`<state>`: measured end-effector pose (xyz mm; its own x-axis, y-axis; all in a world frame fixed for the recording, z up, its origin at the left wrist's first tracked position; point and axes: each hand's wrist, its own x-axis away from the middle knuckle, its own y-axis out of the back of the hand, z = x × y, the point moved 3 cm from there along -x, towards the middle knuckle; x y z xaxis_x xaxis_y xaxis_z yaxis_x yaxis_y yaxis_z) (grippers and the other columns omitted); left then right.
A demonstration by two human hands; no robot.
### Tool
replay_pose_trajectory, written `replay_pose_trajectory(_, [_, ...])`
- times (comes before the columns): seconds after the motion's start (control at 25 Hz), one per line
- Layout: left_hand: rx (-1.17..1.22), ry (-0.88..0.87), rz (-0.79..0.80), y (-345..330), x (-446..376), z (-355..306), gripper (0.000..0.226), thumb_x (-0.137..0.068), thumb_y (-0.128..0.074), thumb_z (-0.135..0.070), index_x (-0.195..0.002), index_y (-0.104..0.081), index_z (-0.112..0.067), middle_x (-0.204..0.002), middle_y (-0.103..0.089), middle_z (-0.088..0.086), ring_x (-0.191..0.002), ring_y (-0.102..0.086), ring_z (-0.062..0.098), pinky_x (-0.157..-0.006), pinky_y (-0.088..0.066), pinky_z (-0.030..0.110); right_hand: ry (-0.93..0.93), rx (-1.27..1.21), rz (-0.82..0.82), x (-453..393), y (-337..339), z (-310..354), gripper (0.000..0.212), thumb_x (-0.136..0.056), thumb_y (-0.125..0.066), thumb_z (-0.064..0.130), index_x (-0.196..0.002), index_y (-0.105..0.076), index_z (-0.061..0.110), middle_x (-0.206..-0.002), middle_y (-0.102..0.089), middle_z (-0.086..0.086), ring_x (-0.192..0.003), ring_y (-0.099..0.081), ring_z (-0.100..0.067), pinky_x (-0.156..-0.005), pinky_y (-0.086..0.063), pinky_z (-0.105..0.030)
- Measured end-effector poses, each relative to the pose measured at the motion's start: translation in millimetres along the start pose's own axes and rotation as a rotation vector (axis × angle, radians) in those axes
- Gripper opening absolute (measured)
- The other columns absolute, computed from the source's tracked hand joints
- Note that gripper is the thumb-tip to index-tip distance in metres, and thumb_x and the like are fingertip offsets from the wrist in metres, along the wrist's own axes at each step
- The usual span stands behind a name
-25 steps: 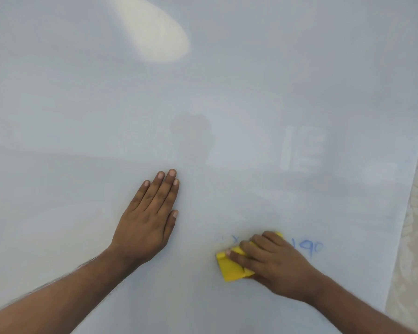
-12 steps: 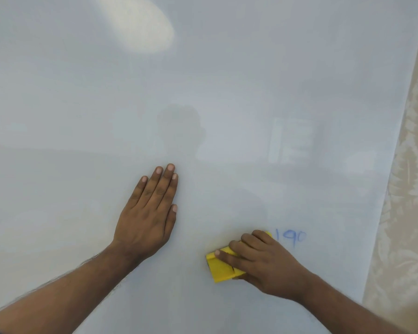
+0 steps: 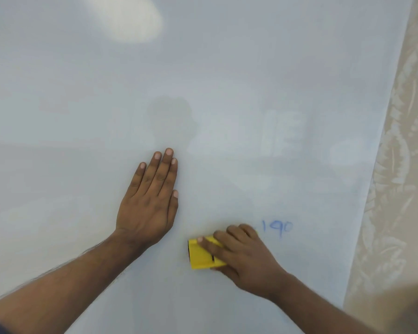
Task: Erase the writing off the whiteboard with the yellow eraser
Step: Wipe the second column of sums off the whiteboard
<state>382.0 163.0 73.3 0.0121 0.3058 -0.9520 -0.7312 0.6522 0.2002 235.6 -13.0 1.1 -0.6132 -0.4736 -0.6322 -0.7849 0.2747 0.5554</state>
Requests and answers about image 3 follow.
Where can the person's right little finger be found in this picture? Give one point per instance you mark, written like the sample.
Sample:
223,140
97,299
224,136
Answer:
250,231

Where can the person's right middle finger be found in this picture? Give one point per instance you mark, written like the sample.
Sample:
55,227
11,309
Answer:
228,242

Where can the person's left forearm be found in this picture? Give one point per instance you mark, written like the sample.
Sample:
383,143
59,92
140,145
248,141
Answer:
62,288

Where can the person's left little finger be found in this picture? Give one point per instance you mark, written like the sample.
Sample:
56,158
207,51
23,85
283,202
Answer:
136,179

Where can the white whiteboard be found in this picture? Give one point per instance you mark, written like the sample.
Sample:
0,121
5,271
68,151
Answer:
250,76

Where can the person's left middle finger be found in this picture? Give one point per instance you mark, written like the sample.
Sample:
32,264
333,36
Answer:
163,170

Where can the person's right forearm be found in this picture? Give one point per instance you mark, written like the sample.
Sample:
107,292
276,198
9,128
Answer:
315,309

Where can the person's left thumb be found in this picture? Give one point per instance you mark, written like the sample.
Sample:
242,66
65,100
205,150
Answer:
173,206

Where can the yellow whiteboard eraser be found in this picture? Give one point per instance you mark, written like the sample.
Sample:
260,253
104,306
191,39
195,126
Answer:
200,257

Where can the person's right hand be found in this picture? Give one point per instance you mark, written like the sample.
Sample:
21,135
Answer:
252,266

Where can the person's left hand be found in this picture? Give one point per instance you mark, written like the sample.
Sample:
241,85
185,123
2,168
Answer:
147,212

